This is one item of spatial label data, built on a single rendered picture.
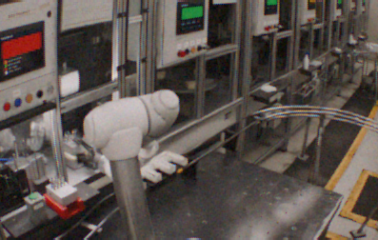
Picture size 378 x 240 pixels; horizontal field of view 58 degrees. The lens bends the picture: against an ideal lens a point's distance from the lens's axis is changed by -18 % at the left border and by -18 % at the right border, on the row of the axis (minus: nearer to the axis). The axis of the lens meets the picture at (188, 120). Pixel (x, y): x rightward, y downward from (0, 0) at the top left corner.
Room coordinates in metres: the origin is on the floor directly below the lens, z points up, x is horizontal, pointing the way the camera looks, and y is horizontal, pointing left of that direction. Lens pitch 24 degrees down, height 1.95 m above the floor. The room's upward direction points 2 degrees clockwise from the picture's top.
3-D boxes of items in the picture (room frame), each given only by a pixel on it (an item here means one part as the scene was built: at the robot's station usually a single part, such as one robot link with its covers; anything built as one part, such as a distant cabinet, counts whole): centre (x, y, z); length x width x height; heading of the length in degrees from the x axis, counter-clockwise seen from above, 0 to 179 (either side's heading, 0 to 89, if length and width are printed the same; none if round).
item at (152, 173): (1.83, 0.16, 0.84); 0.36 x 0.14 x 0.10; 144
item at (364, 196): (2.73, -1.85, 0.01); 1.00 x 0.55 x 0.01; 144
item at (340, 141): (5.17, -2.69, 0.01); 5.85 x 0.59 x 0.01; 144
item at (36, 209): (1.23, 0.65, 0.97); 0.08 x 0.08 x 0.12; 54
